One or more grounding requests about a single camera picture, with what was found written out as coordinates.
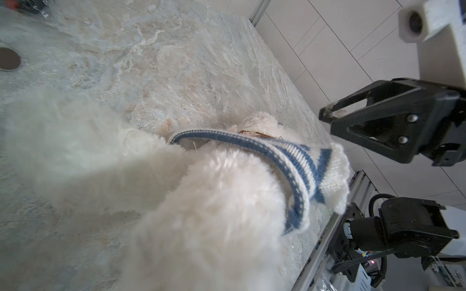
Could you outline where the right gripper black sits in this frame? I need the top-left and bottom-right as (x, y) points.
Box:
(319, 78), (466, 167)

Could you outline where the blue white striped shirt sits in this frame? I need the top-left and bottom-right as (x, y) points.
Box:
(169, 129), (350, 235)

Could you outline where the white teddy bear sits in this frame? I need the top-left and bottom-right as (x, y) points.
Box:
(3, 87), (350, 291)

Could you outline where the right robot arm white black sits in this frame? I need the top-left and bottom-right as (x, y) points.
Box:
(319, 78), (466, 258)

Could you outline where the small metal cylinder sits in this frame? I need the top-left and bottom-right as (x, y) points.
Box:
(0, 46), (21, 72)

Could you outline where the aluminium front rail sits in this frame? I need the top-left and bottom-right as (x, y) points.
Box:
(291, 171), (378, 291)

